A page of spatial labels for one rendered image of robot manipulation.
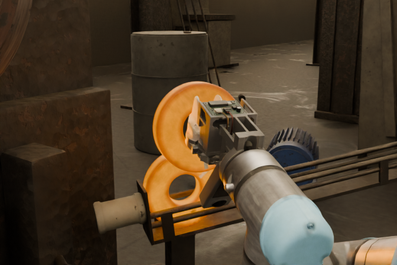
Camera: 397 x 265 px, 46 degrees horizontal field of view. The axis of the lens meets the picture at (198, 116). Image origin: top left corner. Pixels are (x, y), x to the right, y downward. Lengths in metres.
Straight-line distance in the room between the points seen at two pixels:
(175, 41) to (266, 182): 2.77
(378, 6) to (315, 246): 2.66
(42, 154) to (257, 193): 0.44
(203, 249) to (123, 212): 1.30
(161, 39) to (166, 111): 2.53
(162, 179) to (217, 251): 1.29
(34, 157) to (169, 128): 0.24
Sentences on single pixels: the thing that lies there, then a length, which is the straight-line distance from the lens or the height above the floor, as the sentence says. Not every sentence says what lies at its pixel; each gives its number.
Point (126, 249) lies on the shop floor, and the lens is 2.18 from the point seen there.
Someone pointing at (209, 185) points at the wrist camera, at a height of 0.79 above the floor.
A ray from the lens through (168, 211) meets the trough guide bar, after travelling 0.89.
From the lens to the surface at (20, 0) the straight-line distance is 0.79.
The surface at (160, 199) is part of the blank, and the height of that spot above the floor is 0.69.
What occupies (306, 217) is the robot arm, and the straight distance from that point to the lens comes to 0.50.
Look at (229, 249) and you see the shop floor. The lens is 2.15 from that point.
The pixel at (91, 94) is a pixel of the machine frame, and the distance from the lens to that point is 1.02.
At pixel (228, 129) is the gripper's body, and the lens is 0.64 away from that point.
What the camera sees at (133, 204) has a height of 0.69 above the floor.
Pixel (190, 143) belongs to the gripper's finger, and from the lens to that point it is 0.69.
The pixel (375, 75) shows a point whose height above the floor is 0.65.
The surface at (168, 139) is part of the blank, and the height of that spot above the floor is 0.84.
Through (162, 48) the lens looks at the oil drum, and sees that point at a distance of 3.27.
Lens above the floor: 1.04
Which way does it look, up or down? 13 degrees down
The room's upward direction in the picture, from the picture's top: straight up
